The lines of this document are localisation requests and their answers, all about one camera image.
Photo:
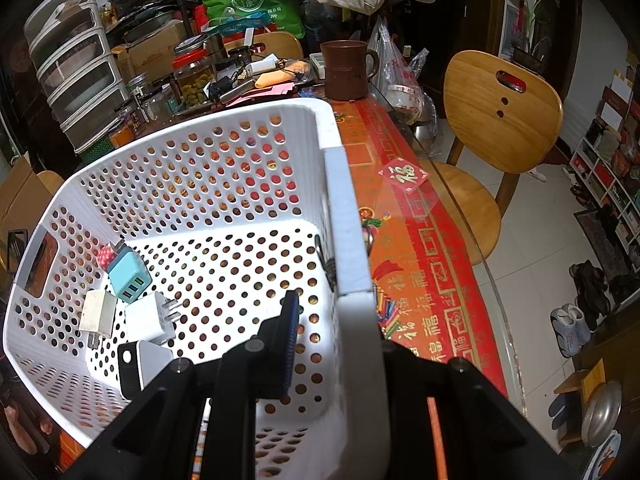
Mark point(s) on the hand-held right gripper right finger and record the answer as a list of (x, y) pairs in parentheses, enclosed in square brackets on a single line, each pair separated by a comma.
[(402, 377)]

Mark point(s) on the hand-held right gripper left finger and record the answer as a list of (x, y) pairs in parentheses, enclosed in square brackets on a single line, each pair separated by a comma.
[(290, 345)]

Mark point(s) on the plain white charger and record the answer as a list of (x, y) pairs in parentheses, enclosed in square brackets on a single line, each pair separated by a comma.
[(150, 320)]

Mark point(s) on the white and black charger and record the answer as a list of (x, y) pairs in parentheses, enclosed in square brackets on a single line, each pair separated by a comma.
[(142, 365)]

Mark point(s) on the white perforated plastic basket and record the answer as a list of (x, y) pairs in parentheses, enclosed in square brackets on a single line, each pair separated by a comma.
[(225, 185)]

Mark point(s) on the light blue charger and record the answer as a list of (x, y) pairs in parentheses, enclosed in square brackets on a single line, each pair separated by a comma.
[(128, 276)]

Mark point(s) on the white charger with green print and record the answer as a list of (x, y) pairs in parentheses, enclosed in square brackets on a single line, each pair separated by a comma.
[(97, 315)]

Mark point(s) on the small metal clip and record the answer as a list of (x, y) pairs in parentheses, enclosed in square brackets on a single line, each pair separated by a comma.
[(326, 260)]

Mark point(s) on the red printed tablecloth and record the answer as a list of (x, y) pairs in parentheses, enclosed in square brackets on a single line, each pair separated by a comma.
[(425, 260)]

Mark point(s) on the pair of grey slippers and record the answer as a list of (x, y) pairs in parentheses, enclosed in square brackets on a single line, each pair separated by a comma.
[(570, 330)]

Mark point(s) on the metal basin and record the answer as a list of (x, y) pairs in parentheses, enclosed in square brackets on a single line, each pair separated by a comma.
[(600, 412)]

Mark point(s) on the red square paper sticker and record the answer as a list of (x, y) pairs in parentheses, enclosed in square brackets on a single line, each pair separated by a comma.
[(405, 175)]

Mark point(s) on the pair of dark sandals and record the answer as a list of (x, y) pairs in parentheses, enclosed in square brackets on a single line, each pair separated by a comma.
[(590, 285)]

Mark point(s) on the pink paper sheets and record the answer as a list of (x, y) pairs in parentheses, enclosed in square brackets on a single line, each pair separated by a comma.
[(260, 92)]

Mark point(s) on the wooden chair with slot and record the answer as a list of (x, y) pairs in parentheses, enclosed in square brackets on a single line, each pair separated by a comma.
[(492, 130)]

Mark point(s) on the yellow soft pouch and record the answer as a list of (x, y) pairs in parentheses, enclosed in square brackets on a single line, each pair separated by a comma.
[(274, 78)]

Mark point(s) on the small orange jar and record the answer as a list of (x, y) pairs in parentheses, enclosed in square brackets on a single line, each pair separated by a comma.
[(121, 136)]

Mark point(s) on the brown clay mug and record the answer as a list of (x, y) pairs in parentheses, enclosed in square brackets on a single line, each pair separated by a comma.
[(347, 70)]

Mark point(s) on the white tube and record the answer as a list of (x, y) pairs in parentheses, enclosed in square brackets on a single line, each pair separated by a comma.
[(262, 65)]

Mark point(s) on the pickle jar with red lid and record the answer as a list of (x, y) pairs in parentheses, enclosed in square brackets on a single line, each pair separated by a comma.
[(194, 80)]

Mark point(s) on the white cubby shelf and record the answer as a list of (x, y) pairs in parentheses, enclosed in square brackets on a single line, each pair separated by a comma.
[(607, 175)]

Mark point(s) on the empty glass jar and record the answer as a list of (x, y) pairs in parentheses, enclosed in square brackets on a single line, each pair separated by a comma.
[(142, 91)]

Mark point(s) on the clear plastic bag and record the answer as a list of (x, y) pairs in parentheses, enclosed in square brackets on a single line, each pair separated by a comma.
[(400, 67)]

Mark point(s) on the open cardboard box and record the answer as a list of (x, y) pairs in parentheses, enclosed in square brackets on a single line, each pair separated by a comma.
[(15, 185)]

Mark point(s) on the brown cardboard carton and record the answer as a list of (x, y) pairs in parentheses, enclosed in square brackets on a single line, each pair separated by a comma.
[(150, 55)]

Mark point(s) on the tiered clear food cover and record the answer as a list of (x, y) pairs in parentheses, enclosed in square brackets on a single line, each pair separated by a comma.
[(75, 85)]

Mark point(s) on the green shopping bag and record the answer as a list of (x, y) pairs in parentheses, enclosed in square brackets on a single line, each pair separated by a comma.
[(255, 5)]

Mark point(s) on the potted plant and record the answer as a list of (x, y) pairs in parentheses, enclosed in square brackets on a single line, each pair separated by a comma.
[(532, 35)]

